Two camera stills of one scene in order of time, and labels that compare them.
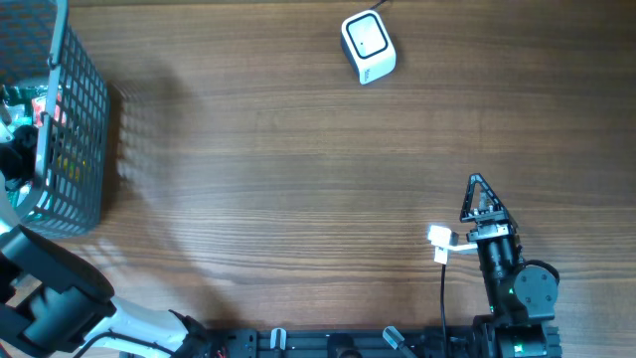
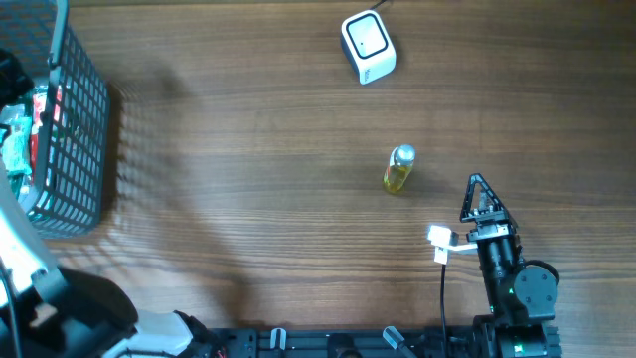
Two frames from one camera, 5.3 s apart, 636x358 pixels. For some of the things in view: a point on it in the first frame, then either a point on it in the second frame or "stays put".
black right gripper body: x=502 y=231 stays put
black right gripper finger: x=481 y=203 stays put
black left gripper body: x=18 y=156 to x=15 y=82
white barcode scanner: x=368 y=46 stays put
